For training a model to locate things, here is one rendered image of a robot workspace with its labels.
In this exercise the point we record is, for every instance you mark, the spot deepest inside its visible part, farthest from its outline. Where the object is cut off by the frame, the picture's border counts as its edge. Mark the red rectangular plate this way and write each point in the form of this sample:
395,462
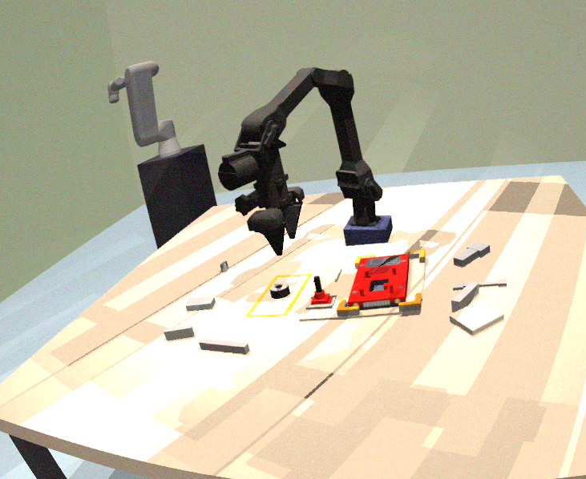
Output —
380,282

